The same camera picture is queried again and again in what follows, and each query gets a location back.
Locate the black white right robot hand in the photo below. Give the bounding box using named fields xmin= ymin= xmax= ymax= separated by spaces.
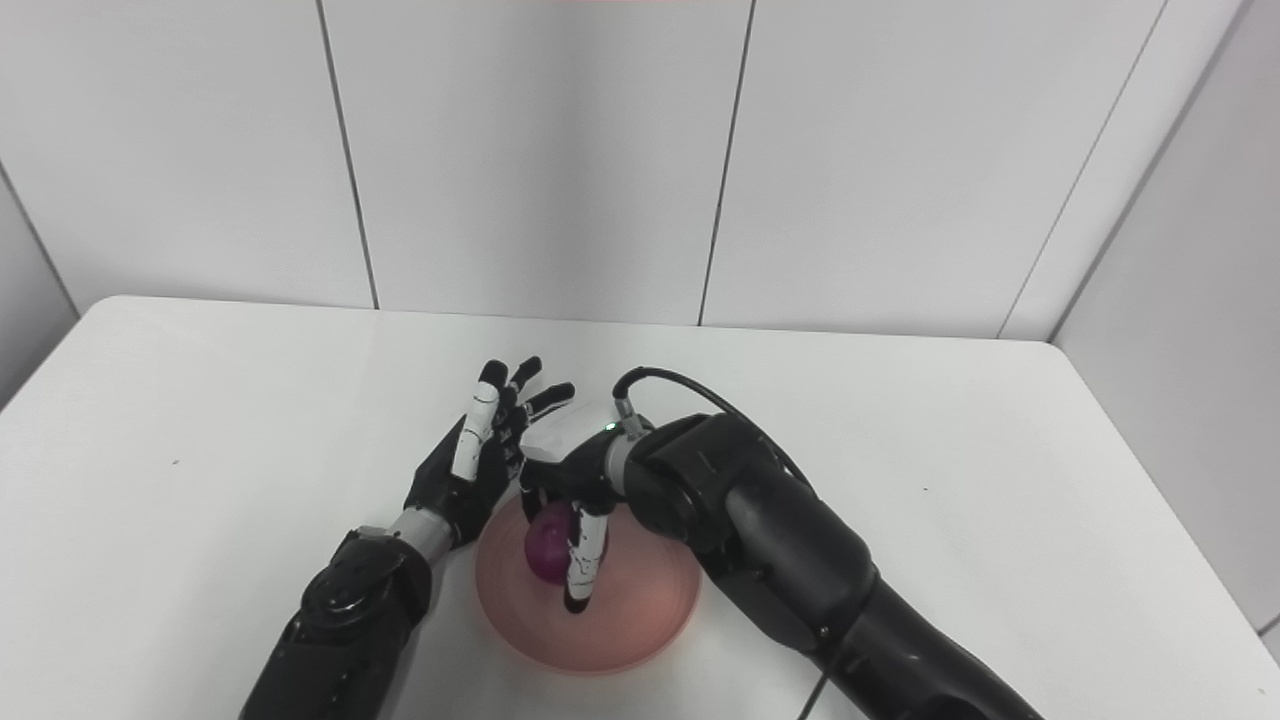
xmin=518 ymin=404 xmax=641 ymax=615

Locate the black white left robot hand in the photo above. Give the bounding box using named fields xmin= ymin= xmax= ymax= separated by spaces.
xmin=403 ymin=356 xmax=577 ymax=550

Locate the purple red onion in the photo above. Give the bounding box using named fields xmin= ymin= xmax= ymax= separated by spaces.
xmin=524 ymin=503 xmax=609 ymax=588

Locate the pink round plate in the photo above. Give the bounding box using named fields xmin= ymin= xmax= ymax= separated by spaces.
xmin=474 ymin=494 xmax=702 ymax=675

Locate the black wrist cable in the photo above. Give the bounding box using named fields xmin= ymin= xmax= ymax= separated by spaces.
xmin=611 ymin=366 xmax=816 ymax=491

